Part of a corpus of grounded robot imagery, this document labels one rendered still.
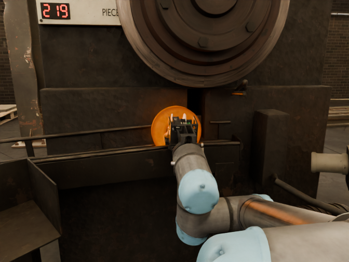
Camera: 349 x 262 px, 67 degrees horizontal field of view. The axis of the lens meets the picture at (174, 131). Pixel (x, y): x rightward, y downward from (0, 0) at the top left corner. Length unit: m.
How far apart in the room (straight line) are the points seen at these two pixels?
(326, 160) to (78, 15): 0.83
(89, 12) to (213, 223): 0.68
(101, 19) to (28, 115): 2.79
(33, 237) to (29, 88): 2.97
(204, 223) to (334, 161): 0.43
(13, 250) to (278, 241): 0.51
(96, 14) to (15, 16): 2.71
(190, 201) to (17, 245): 0.35
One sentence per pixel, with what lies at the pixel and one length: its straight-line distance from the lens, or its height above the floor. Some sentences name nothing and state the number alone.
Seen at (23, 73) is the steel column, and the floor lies 0.85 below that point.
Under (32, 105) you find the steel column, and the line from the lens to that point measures 3.53.
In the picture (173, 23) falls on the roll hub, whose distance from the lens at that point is 0.66.
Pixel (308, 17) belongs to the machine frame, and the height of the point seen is 1.10.
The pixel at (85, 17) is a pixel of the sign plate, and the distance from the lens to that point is 0.89.
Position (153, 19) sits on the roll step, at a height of 1.05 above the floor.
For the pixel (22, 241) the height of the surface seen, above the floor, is 0.60.
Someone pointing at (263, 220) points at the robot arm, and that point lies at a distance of 0.49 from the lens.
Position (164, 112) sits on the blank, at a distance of 0.78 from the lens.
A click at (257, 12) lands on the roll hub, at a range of 0.72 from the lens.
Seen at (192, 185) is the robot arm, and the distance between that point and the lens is 0.49.
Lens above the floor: 0.94
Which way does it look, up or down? 14 degrees down
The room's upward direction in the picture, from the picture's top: straight up
